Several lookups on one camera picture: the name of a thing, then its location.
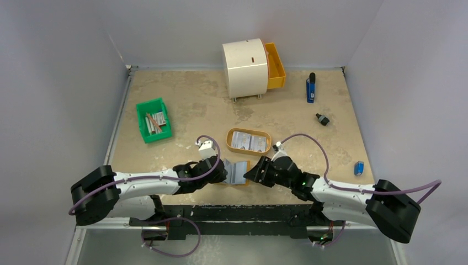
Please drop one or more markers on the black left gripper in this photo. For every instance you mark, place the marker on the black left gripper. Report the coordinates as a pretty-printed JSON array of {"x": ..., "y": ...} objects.
[{"x": 219, "y": 177}]

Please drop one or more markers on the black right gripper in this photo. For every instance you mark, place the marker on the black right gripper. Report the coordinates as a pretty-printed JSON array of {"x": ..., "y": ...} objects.
[{"x": 264, "y": 172}]

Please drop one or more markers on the yellow leather card holder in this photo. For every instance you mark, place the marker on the yellow leather card holder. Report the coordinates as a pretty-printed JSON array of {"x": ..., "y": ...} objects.
[{"x": 236, "y": 172}]

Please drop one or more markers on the white patterned credit card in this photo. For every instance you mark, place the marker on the white patterned credit card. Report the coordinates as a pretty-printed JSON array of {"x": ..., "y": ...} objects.
[{"x": 240, "y": 140}]

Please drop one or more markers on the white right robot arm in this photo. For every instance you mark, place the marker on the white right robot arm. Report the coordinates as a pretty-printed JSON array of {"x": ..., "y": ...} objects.
[{"x": 380, "y": 205}]

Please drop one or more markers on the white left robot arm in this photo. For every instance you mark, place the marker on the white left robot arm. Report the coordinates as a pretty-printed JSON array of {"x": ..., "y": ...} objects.
[{"x": 97, "y": 194}]

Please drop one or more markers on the card pack in bin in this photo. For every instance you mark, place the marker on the card pack in bin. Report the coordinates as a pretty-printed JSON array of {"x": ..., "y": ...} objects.
[{"x": 160, "y": 118}]

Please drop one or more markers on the tan oval tray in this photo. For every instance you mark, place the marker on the tan oval tray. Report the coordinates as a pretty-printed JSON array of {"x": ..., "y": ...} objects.
[{"x": 252, "y": 132}]

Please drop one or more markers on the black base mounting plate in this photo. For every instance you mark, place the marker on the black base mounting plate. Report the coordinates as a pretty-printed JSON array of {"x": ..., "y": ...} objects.
[{"x": 297, "y": 221}]

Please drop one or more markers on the green plastic bin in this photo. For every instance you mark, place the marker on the green plastic bin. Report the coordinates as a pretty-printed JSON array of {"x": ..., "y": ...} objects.
[{"x": 152, "y": 106}]

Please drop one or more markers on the pens in green bin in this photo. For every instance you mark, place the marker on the pens in green bin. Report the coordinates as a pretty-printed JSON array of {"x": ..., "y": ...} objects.
[{"x": 153, "y": 124}]

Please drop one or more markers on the small black knob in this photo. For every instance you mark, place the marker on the small black knob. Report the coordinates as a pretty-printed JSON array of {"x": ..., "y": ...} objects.
[{"x": 322, "y": 119}]

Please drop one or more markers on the yellow open drawer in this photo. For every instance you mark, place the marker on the yellow open drawer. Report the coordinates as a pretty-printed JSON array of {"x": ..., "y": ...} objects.
[{"x": 276, "y": 74}]

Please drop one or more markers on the small blue box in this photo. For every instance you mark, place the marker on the small blue box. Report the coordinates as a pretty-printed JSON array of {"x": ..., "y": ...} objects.
[{"x": 359, "y": 168}]

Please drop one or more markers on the blue black marker tool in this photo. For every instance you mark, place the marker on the blue black marker tool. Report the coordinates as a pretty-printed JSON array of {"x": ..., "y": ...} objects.
[{"x": 310, "y": 87}]

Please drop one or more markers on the cream round drawer cabinet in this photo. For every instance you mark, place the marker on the cream round drawer cabinet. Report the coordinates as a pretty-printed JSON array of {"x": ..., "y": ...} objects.
[{"x": 246, "y": 68}]

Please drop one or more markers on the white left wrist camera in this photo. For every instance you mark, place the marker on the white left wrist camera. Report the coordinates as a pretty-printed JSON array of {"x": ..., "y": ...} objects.
[{"x": 206, "y": 150}]

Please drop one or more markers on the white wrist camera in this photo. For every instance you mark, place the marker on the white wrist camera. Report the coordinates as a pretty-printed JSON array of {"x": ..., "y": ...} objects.
[
  {"x": 206, "y": 150},
  {"x": 278, "y": 149}
]

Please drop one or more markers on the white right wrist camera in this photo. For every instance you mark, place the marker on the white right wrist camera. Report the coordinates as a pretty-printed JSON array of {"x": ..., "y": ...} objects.
[{"x": 278, "y": 149}]

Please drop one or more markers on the aluminium frame rail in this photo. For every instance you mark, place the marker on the aluminium frame rail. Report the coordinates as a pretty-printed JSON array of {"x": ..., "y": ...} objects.
[{"x": 198, "y": 104}]

